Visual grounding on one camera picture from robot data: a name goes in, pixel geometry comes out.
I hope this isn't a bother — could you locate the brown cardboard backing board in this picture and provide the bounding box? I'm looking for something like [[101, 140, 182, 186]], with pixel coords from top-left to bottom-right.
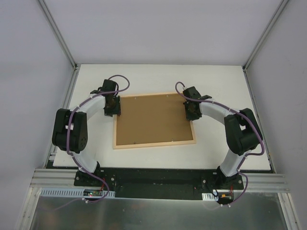
[[115, 93, 195, 146]]

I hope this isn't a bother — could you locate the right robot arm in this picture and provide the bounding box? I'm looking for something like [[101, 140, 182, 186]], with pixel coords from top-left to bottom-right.
[[183, 86, 263, 189]]

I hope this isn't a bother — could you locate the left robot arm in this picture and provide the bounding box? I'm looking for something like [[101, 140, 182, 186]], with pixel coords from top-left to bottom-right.
[[52, 79, 121, 186]]

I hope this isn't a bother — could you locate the right aluminium corner post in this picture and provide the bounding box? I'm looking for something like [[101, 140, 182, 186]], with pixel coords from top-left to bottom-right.
[[243, 0, 292, 70]]

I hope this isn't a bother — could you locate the aluminium corner post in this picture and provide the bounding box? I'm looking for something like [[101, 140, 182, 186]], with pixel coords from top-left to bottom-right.
[[35, 0, 79, 70], [243, 0, 292, 70]]

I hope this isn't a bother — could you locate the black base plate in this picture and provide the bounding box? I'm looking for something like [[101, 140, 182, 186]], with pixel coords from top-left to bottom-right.
[[74, 168, 244, 200]]

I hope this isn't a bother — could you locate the right cable duct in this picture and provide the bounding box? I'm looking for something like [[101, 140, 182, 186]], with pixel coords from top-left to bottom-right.
[[202, 193, 218, 202]]

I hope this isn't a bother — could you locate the cable duct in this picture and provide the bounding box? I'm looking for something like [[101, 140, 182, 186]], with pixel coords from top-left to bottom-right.
[[40, 188, 115, 199], [202, 193, 218, 202]]

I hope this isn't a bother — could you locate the left cable duct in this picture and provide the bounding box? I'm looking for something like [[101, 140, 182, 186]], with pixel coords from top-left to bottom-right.
[[40, 188, 115, 199]]

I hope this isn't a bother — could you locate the aluminium front rail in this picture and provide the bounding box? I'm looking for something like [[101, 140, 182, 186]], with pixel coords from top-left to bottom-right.
[[30, 168, 290, 193]]

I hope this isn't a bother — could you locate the left aluminium corner post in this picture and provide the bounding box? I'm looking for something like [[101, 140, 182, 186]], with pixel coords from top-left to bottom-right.
[[35, 0, 79, 70]]

